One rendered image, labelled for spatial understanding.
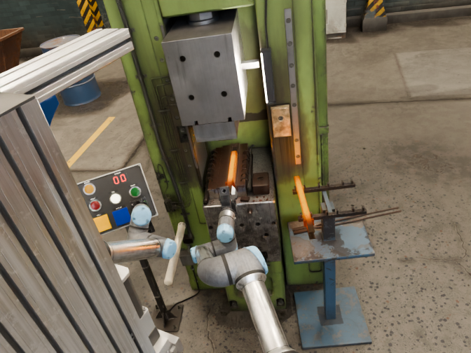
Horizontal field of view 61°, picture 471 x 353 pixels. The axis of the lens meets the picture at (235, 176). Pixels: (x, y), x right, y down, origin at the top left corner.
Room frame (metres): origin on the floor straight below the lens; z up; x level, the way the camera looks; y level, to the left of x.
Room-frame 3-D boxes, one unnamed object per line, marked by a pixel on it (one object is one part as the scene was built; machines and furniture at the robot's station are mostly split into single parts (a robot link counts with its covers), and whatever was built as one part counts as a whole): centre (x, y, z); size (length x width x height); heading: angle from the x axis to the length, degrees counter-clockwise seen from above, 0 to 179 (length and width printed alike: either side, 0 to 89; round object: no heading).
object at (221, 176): (1.90, 0.02, 0.96); 0.42 x 0.20 x 0.09; 171
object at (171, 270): (1.66, 0.41, 0.62); 0.44 x 0.05 x 0.05; 171
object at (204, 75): (1.90, -0.02, 1.56); 0.42 x 0.39 x 0.40; 171
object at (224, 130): (1.90, 0.02, 1.32); 0.42 x 0.20 x 0.10; 171
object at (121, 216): (1.58, 0.59, 1.01); 0.07 x 0.05 x 0.07; 106
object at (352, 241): (1.50, -0.42, 0.69); 0.40 x 0.30 x 0.02; 84
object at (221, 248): (1.37, 0.10, 0.89); 0.11 x 0.08 x 0.11; 100
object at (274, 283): (1.90, -0.03, 0.23); 0.55 x 0.37 x 0.47; 171
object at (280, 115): (1.77, -0.27, 1.27); 0.09 x 0.02 x 0.17; 81
